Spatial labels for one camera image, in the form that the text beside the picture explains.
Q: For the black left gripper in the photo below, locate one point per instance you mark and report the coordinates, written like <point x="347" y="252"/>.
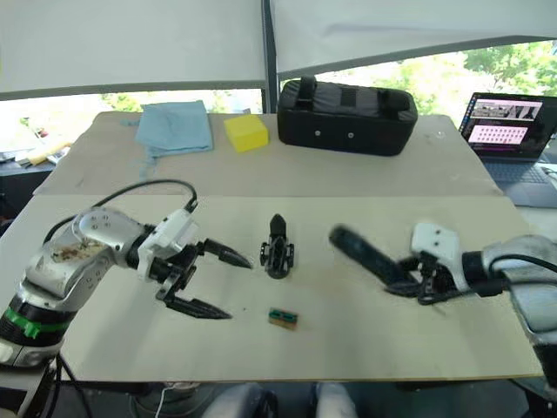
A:
<point x="174" y="270"/>

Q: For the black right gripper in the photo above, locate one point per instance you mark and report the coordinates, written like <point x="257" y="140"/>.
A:
<point x="435" y="274"/>

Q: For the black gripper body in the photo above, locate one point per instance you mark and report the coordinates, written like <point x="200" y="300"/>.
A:
<point x="277" y="261"/>

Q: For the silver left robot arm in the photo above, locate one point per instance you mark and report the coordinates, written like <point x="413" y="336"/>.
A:
<point x="65" y="261"/>

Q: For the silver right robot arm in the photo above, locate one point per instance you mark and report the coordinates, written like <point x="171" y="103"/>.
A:
<point x="522" y="261"/>

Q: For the grey rounded shape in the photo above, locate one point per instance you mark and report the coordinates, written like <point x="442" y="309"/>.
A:
<point x="333" y="400"/>

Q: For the yellow sponge block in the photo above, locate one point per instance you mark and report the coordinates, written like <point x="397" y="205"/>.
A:
<point x="246" y="132"/>

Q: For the light blue cloth bag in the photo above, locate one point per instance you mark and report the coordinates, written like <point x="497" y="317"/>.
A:
<point x="174" y="126"/>

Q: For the black padded carry case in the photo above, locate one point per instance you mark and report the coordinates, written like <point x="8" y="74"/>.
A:
<point x="344" y="122"/>

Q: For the open dark laptop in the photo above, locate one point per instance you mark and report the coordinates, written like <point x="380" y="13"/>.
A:
<point x="505" y="130"/>

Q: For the yellow paper stack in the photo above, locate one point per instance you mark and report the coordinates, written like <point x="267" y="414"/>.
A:
<point x="48" y="154"/>

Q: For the white window blind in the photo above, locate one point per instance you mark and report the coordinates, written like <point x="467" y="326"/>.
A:
<point x="130" y="39"/>
<point x="391" y="26"/>

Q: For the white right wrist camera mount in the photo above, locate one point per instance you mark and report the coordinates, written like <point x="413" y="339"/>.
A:
<point x="435" y="239"/>

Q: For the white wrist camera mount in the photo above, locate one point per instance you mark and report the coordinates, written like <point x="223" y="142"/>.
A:
<point x="435" y="239"/>
<point x="169" y="237"/>

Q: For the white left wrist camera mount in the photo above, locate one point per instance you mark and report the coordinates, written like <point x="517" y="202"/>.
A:
<point x="169" y="237"/>

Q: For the dark window frame post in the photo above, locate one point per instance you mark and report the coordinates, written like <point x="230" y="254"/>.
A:
<point x="270" y="56"/>

